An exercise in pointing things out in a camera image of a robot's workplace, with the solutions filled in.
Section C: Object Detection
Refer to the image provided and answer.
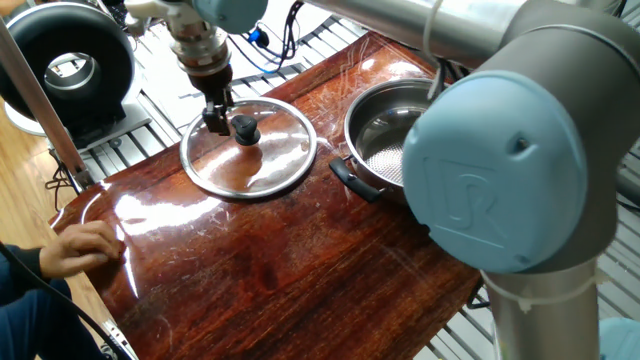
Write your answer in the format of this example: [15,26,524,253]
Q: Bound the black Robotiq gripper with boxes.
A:
[188,63,236,137]

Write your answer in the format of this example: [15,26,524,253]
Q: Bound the glass lid with black knob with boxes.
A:
[178,96,319,200]

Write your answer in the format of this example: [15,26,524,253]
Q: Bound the person's left forearm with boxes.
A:
[0,244,49,306]

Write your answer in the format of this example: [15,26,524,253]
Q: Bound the stainless steel pot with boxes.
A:
[328,77,436,206]

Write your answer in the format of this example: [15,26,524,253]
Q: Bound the person's left hand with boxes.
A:
[38,219,127,280]

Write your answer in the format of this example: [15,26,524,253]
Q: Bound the white paper sheet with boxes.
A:
[134,19,321,109]

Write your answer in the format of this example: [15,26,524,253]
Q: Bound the wood pattern table mat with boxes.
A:
[46,30,482,360]

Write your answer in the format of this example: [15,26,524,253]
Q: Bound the person's leg blue trousers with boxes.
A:
[0,278,109,360]

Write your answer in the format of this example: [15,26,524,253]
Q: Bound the blue cable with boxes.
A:
[227,27,282,76]

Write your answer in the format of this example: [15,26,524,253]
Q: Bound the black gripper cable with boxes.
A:
[239,0,306,74]

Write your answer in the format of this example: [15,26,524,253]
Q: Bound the black ring shaped device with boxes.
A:
[0,2,137,139]

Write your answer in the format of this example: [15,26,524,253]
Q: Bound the black cable bundle on floor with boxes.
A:
[43,159,81,201]

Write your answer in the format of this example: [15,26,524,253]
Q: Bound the slanted aluminium post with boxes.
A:
[0,19,96,190]

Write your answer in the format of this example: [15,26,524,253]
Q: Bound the thin black cable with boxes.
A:
[0,242,134,360]

